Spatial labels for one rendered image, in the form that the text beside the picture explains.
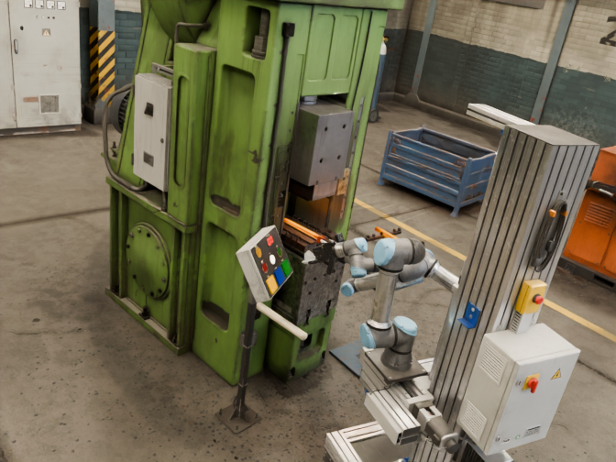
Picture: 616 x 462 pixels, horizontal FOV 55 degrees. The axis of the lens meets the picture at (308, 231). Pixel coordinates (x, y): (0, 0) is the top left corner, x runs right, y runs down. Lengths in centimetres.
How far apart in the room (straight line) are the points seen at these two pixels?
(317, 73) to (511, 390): 186
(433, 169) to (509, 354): 492
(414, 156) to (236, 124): 427
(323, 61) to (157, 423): 222
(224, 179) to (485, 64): 876
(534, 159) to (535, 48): 893
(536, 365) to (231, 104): 202
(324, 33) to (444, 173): 413
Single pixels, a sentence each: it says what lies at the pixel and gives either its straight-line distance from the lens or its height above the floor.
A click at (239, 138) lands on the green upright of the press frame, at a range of 330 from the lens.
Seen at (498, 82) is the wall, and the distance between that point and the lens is 1156.
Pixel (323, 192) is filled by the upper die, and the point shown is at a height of 131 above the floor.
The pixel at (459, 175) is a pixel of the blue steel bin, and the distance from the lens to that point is 704.
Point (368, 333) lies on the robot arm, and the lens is 270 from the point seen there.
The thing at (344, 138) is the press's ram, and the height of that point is 161.
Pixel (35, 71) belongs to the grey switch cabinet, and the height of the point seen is 80.
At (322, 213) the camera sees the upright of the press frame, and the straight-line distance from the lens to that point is 377.
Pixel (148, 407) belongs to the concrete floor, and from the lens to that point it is 372.
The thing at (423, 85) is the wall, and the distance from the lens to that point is 1249.
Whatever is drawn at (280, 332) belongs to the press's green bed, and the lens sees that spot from 378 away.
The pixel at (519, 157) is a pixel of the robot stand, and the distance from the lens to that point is 237.
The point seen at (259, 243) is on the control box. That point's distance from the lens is 294.
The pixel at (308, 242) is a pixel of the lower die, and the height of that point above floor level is 99.
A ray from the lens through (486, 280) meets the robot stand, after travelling 253.
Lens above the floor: 250
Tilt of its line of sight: 25 degrees down
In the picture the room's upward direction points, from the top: 9 degrees clockwise
